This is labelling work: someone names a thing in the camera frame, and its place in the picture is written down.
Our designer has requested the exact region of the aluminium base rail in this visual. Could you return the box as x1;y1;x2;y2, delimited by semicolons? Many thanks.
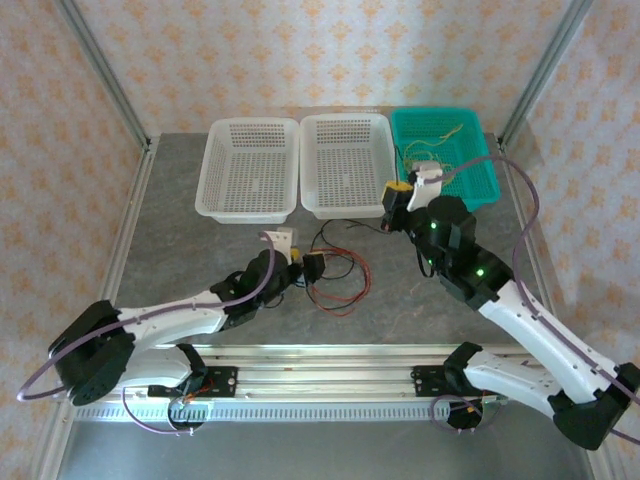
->
52;342;601;401

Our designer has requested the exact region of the thin red cable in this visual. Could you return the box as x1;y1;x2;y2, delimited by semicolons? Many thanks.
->
309;252;369;310
308;248;374;317

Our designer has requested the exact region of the aluminium frame post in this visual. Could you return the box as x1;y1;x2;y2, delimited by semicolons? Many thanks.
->
497;0;596;151
53;0;154;151

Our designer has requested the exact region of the white perforated plastic basket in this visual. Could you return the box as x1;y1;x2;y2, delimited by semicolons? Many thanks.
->
298;113;404;222
193;117;301;225

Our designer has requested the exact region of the aluminium table side rail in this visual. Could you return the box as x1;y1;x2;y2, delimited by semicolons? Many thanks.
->
37;137;161;480
497;137;604;480

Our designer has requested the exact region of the grey metal sheet panel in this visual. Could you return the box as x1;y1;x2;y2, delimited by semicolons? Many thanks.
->
54;419;596;480

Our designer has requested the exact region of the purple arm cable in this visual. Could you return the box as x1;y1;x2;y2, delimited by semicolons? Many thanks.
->
432;154;640;446
17;232;279;437

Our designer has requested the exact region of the slotted grey cable duct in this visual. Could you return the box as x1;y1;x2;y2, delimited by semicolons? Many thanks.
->
74;402;501;424

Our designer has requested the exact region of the thin black cable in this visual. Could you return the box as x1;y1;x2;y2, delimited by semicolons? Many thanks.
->
319;219;389;251

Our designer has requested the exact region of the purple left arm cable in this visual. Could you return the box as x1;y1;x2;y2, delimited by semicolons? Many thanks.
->
17;232;279;437

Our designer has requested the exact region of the teal perforated plastic basket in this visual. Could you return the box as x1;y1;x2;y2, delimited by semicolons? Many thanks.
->
389;106;502;215

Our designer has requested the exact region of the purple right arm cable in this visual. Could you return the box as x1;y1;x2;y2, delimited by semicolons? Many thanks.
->
432;154;640;446

